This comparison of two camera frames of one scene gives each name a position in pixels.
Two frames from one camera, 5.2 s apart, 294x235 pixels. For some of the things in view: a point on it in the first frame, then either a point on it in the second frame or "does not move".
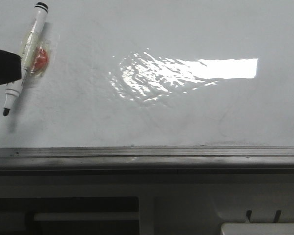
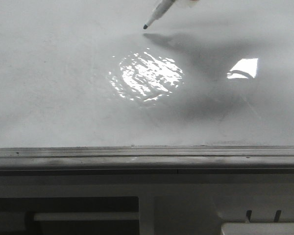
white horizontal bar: (86, 216) does not move
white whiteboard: (145, 73) does not move
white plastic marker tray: (282, 228) does not move
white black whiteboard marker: (14, 92) to (161, 9)
